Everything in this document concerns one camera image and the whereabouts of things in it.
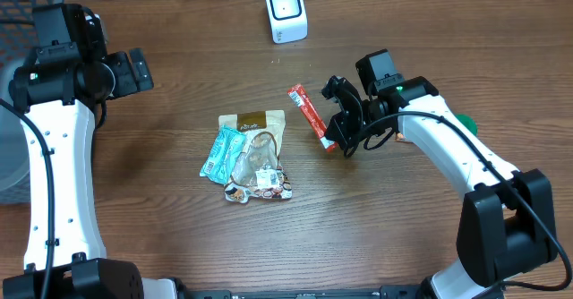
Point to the green lid jar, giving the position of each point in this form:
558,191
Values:
468,122

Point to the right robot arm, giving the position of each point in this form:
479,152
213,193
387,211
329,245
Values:
507,224

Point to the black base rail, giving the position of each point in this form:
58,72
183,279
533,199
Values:
304,294

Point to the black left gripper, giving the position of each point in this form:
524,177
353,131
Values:
126,83

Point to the brown snack pouch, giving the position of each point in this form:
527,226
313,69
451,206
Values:
258,173

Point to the white barcode scanner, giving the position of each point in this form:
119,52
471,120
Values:
288,20

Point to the red snack stick packet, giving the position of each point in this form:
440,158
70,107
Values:
301,99

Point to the teal Kleenex tissue pack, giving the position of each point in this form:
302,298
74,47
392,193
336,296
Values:
223,155

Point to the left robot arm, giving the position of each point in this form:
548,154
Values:
60,97

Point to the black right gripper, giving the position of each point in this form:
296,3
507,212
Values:
339,123

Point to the orange Kleenex tissue box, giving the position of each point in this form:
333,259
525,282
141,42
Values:
400,137

